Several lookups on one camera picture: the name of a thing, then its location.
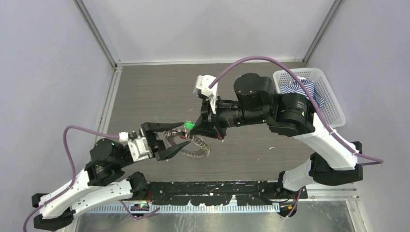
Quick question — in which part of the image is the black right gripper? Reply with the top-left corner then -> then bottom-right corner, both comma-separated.
190,93 -> 268,140

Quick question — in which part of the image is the green key tag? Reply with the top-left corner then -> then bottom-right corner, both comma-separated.
184,121 -> 195,130

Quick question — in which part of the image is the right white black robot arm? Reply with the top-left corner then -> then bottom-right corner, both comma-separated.
190,73 -> 363,199

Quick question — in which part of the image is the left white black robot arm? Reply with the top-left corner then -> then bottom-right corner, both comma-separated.
29,122 -> 188,232

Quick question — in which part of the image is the blue striped shirt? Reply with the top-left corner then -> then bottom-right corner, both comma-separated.
279,76 -> 326,108

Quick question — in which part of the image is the white plastic basket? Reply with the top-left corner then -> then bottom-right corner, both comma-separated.
273,68 -> 346,129

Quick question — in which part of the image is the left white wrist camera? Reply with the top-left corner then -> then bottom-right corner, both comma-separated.
118,130 -> 153,162

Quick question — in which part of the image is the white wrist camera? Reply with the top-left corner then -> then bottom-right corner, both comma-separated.
118,130 -> 153,162
193,75 -> 218,114

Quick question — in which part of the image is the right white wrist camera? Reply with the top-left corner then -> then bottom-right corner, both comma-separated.
193,75 -> 218,114

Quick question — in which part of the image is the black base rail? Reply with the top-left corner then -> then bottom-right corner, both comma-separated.
129,180 -> 298,206

